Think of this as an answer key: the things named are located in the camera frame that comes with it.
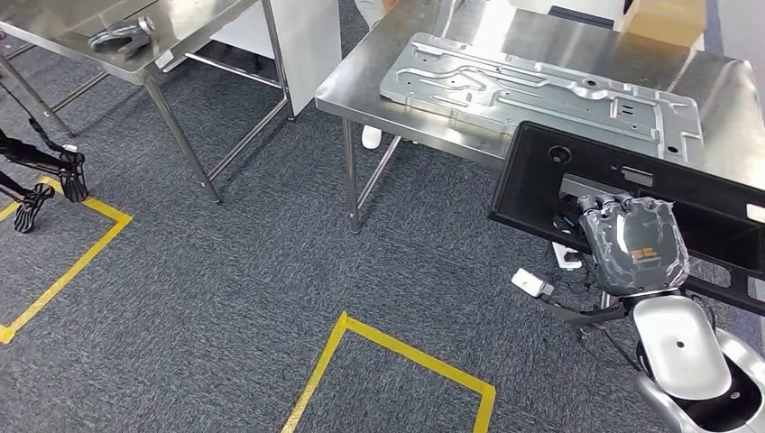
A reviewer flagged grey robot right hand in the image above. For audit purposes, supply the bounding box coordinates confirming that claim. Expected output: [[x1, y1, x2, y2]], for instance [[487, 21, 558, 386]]
[[576, 190, 692, 299]]

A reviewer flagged black plastic panel part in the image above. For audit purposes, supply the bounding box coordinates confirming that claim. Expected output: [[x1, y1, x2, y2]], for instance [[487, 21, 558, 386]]
[[488, 121, 765, 318]]

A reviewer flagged stainless steel workbench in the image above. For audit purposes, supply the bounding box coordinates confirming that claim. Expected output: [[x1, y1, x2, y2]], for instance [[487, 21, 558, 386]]
[[315, 0, 765, 235]]

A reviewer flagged white power strip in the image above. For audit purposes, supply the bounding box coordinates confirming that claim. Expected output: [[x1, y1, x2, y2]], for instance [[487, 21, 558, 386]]
[[550, 242, 584, 272]]

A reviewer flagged white power adapter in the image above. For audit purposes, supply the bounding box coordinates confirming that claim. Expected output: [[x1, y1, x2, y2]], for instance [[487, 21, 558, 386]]
[[511, 267, 556, 299]]

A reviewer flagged stamped silver metal panel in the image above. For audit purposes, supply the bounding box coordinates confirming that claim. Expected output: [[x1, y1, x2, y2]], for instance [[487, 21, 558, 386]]
[[379, 31, 707, 171]]

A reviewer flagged brown cardboard box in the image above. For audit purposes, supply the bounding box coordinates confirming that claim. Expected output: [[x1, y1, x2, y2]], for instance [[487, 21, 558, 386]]
[[621, 0, 708, 49]]

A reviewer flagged black rectangular object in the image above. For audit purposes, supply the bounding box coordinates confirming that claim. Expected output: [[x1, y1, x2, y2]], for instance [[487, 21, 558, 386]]
[[548, 5, 617, 30]]

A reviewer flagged person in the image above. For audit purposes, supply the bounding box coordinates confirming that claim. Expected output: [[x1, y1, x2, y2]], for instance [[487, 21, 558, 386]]
[[352, 0, 401, 151]]

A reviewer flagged white board panel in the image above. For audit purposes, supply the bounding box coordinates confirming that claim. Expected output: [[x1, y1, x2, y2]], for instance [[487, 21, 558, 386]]
[[208, 0, 343, 117]]

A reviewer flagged stainless steel table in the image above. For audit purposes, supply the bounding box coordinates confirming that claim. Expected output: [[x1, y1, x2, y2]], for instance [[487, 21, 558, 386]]
[[0, 0, 294, 206]]

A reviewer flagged black floor cable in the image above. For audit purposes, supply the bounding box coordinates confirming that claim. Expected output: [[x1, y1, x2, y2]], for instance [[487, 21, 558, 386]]
[[538, 263, 643, 374]]

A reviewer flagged grey metal bracket part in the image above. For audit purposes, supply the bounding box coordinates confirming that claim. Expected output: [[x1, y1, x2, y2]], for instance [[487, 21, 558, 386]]
[[88, 15, 158, 58]]

